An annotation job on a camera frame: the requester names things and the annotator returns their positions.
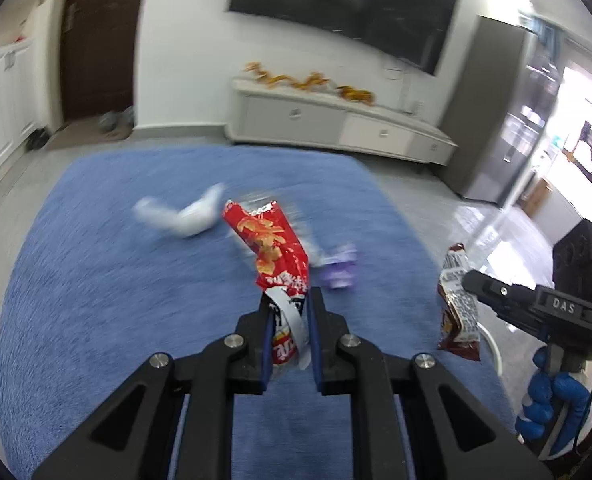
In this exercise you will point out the white plastic bag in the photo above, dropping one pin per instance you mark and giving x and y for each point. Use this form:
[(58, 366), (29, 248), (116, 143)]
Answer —
[(186, 220)]

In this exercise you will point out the person's right hand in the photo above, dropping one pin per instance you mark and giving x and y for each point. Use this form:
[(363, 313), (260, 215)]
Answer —
[(568, 390)]

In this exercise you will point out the black shoe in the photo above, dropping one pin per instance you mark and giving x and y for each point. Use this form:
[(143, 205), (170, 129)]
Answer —
[(44, 137), (32, 142)]

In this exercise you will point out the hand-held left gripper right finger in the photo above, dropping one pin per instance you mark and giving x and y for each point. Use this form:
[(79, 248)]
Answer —
[(315, 350)]

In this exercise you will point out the long golden dragon figurine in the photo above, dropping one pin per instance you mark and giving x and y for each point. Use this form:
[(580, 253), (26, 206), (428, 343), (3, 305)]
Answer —
[(268, 77)]

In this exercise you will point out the blue fluffy mat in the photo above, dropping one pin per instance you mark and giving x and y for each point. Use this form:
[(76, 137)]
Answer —
[(126, 285)]

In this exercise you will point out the brown wooden door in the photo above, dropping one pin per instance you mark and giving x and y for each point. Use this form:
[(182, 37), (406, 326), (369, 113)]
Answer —
[(101, 45)]

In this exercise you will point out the red chip bag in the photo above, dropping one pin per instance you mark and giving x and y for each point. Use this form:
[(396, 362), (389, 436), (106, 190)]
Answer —
[(271, 240)]

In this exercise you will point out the small white device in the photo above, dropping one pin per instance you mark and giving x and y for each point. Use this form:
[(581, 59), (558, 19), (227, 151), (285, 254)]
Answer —
[(418, 108)]

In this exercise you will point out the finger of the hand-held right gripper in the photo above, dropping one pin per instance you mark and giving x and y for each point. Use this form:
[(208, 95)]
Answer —
[(523, 321), (500, 290)]

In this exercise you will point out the dark golden dragon figurine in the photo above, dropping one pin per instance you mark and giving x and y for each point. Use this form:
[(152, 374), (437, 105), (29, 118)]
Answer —
[(355, 95)]

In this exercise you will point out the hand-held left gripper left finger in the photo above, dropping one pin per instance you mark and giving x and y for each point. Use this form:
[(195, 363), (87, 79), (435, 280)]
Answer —
[(267, 350)]

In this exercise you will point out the brown snack packet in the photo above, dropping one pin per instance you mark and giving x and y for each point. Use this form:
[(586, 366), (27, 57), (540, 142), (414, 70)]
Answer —
[(455, 310)]

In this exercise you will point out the purple wrapper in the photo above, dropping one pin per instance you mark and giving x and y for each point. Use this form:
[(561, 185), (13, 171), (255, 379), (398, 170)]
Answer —
[(340, 267)]

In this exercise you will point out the black wall television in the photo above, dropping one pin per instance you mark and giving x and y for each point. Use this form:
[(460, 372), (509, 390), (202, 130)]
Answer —
[(355, 5)]

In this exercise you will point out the grey refrigerator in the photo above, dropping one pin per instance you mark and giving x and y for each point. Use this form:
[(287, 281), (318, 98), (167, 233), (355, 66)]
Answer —
[(495, 110)]

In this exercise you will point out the cardboard box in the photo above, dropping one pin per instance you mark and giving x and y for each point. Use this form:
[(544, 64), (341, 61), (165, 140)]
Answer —
[(535, 196)]

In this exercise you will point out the blue curtain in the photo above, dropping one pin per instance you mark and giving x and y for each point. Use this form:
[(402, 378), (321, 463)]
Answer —
[(545, 35)]

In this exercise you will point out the white television console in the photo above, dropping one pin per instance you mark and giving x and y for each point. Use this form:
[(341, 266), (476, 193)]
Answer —
[(326, 120)]

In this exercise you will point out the short golden dragon figurine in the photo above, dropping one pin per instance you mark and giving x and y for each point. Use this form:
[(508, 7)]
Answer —
[(311, 81)]

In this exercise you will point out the brown doormat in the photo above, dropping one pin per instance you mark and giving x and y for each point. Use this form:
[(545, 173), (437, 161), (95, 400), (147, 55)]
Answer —
[(86, 137)]

